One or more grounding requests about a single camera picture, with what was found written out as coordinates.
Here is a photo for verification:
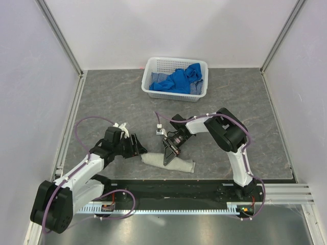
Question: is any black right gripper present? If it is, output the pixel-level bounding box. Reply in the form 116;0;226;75
161;132;190;165

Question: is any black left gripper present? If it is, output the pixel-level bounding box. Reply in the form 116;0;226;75
113;133;147;159

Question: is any grey cloth napkin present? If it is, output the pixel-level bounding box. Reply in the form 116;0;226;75
141;153;196;173

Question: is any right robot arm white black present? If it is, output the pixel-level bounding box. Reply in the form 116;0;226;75
157;108;256;201

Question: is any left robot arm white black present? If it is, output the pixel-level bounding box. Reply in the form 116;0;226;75
30;127;147;234

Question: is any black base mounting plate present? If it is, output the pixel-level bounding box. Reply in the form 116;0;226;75
105;179;264;203

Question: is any blue checkered cloth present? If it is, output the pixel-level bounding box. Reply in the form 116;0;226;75
149;72;203;95

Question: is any blue towel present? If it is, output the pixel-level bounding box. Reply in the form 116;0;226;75
149;63;203;95

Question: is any white perforated plastic basket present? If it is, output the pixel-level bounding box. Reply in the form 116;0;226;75
141;57;208;102

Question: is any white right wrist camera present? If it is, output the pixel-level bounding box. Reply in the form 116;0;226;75
156;124;167;137

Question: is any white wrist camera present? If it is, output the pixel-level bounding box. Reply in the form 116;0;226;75
113;122;130;138
156;124;167;137

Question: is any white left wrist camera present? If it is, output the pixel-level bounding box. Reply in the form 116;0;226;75
113;122;130;138

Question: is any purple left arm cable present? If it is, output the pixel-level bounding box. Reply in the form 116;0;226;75
42;116;136;234

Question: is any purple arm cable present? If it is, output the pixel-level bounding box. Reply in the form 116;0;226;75
42;116;136;234
154;111;266;222

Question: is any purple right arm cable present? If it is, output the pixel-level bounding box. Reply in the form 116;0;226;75
154;111;266;222

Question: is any slotted cable duct rail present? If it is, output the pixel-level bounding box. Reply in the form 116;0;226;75
78;199;252;214

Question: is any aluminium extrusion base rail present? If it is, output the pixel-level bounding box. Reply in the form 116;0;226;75
265;183;314;205

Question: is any aluminium corner frame post left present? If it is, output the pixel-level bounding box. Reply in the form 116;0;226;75
35;0;85;77

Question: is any aluminium corner frame post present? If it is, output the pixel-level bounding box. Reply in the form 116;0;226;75
35;0;85;77
260;0;307;75

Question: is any aluminium corner frame post right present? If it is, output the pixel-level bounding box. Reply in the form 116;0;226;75
260;0;307;75

